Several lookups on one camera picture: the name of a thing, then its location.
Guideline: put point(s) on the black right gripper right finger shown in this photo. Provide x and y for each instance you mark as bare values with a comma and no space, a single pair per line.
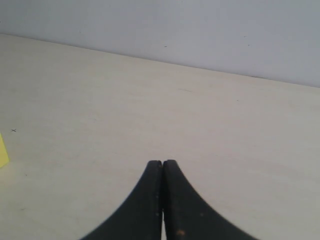
186,214

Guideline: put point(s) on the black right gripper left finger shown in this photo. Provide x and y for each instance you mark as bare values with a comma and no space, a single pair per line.
140,216

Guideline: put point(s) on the yellow cube block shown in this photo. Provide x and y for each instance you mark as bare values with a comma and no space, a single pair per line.
4,158

